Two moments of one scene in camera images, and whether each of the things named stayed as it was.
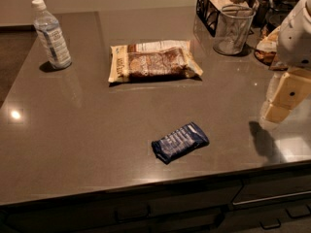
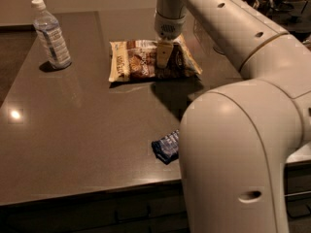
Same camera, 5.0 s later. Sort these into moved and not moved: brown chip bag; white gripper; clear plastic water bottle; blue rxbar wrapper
Moved: white gripper
Not moved: brown chip bag; clear plastic water bottle; blue rxbar wrapper
